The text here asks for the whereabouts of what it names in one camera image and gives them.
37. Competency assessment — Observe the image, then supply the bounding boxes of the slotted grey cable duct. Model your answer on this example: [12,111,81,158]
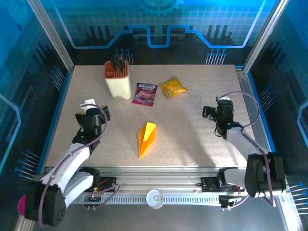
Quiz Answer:
[72,194,222,205]

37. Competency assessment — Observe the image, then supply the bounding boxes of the cream knife block orange top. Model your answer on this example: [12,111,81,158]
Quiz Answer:
[103,60,132,101]

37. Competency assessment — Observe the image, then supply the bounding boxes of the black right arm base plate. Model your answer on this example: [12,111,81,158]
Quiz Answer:
[201,177,245,193]

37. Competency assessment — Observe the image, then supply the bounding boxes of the aluminium frame post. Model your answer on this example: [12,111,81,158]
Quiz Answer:
[26,0,74,73]
[243,0,289,73]

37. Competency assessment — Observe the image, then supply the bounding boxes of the pink plastic goblet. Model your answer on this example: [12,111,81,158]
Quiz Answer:
[18,194,27,216]

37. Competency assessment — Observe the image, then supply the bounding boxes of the orange paper sheet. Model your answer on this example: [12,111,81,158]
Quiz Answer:
[138,122,157,160]

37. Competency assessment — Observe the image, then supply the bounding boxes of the purple candy bag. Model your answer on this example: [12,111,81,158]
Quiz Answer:
[131,83,159,107]

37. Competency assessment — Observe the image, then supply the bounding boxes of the aluminium side rail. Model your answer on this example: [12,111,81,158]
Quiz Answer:
[235,67,277,174]

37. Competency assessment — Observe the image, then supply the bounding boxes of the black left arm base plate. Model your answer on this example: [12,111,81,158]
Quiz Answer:
[92,177,117,193]

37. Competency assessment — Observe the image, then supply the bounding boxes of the aluminium mounting rail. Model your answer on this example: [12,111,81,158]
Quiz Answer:
[28,167,289,193]

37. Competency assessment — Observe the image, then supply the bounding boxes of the black electronics board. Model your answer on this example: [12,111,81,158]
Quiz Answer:
[83,194,103,208]
[218,195,241,210]

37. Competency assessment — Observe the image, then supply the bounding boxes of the yellow snack bag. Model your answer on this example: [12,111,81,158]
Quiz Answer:
[159,76,188,98]

